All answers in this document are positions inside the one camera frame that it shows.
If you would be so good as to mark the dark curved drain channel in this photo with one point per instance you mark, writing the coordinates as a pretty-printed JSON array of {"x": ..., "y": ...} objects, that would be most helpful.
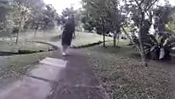
[
  {"x": 24, "y": 51},
  {"x": 89, "y": 44}
]

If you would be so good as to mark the person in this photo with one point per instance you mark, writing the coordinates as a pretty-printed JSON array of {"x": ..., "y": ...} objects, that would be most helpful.
[{"x": 68, "y": 32}]

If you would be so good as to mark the grey concrete slab path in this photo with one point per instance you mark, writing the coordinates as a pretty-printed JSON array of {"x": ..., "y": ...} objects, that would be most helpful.
[{"x": 71, "y": 83}]

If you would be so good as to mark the row of trees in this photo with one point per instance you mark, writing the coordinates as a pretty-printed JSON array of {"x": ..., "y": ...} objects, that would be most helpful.
[
  {"x": 108, "y": 11},
  {"x": 22, "y": 11}
]

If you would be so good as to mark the leaf-strewn grass slope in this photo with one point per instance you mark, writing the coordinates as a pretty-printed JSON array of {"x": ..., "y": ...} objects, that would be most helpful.
[{"x": 137, "y": 87}]

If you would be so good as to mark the broad-leaved bush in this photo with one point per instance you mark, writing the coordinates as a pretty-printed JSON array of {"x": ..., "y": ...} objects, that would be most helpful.
[{"x": 163, "y": 47}]

